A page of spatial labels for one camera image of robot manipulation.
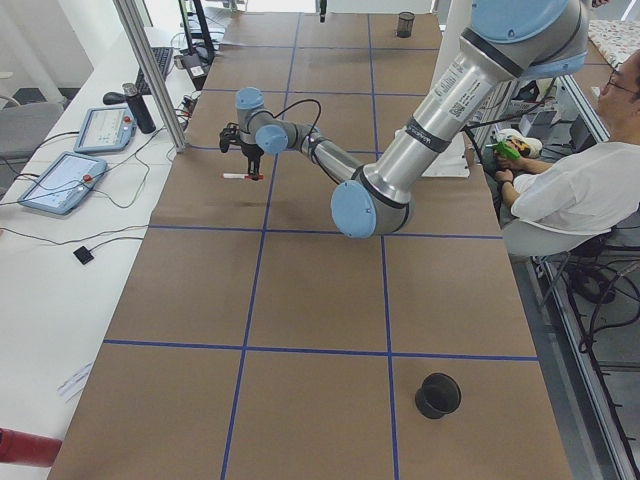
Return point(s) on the red white marker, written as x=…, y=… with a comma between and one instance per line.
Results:
x=236, y=176

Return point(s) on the far blue teach pendant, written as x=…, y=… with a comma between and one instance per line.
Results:
x=105, y=130

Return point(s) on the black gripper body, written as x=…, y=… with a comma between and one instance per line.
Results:
x=249, y=150

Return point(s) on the red cylinder object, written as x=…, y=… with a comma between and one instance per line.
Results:
x=28, y=449

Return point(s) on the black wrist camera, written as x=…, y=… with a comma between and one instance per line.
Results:
x=229, y=136

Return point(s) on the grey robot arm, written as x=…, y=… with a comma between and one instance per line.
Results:
x=504, y=41

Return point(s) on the black water bottle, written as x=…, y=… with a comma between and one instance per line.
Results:
x=138, y=108

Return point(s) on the grey aluminium frame post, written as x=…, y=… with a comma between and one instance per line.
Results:
x=132, y=23

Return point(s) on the near blue teach pendant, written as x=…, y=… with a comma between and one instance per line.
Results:
x=64, y=184

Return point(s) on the seated person white shirt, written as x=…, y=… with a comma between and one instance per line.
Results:
x=588, y=191

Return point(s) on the black mesh pen cup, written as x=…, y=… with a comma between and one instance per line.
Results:
x=438, y=395

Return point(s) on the blue teach pendant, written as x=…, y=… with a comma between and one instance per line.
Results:
x=105, y=130
x=64, y=184

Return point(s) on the small black square device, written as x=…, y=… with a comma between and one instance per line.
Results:
x=83, y=255

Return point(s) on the brown paper table mat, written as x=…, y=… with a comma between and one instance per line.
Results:
x=254, y=341

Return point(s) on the far black mesh cup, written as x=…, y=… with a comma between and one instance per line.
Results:
x=404, y=24

